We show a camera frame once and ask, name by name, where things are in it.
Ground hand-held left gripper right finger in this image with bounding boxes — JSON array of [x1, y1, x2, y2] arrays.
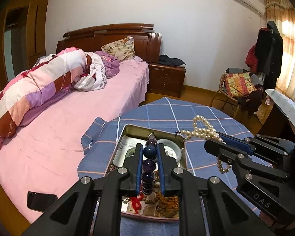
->
[[157, 143, 276, 236]]

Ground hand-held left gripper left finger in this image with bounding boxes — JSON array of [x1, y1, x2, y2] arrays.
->
[[22, 143, 143, 236]]

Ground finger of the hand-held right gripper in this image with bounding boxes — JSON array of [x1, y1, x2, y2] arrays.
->
[[218, 131, 295, 168], [204, 140, 295, 216]]

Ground purple bead bracelet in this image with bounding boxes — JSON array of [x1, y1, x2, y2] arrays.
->
[[141, 139, 158, 196]]

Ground white pearl necklace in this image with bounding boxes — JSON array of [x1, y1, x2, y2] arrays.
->
[[181, 115, 233, 174]]

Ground red knotted tassel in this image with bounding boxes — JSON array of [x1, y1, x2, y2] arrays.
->
[[123, 193, 144, 213]]

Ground rectangular metal tin box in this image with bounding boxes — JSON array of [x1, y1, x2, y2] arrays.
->
[[108, 124, 187, 220]]

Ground newspaper lining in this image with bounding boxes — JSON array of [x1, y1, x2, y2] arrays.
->
[[112, 138, 138, 172]]

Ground white floral desk cover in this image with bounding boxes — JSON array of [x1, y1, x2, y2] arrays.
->
[[265, 88, 295, 131]]

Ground white jade bangle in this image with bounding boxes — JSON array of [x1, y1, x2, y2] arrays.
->
[[157, 139, 182, 164]]

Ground dark wooden desk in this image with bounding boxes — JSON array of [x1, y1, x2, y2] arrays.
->
[[257, 88, 295, 138]]

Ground dark clothes heap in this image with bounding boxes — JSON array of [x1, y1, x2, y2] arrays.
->
[[238, 88, 265, 116]]

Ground wooden armchair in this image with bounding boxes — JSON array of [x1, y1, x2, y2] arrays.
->
[[210, 68, 263, 118]]

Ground blue checked tablecloth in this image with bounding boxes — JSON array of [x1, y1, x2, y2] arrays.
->
[[77, 97, 263, 236]]

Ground colourful patterned cushion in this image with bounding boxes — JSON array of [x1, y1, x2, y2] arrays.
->
[[224, 72, 256, 97]]

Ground black hanging coat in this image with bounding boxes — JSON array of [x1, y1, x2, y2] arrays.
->
[[257, 21, 284, 86]]

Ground red hanging jacket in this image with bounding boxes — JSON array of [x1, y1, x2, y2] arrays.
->
[[245, 44, 260, 73]]

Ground wooden bed with pink sheet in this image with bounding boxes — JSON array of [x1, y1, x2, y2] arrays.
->
[[0, 24, 163, 224]]

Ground orange patterned curtain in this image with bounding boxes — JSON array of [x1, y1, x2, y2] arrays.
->
[[264, 0, 295, 99]]

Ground wooden nightstand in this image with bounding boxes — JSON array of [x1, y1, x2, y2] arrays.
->
[[147, 62, 186, 98]]

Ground dark folded clothes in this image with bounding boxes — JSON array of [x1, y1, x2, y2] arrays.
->
[[159, 54, 186, 67]]

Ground black smartphone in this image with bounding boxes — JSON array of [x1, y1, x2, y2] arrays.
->
[[27, 191, 58, 213]]

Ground purple blanket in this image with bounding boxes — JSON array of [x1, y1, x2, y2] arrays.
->
[[95, 51, 120, 79]]

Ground floral pillow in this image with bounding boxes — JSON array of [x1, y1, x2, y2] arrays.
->
[[101, 36, 135, 62]]

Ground pink patchwork quilt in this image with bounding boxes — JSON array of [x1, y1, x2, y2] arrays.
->
[[0, 47, 107, 151]]

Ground wooden wardrobe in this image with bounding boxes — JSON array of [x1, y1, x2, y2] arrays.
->
[[0, 0, 52, 99]]

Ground green jade bracelet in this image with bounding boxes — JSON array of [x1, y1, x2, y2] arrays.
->
[[124, 147, 138, 159]]

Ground brown wooden bead string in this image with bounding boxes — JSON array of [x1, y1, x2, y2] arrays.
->
[[144, 170, 180, 218]]

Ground orange tassel cord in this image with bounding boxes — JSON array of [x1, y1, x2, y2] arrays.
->
[[160, 197, 180, 213]]

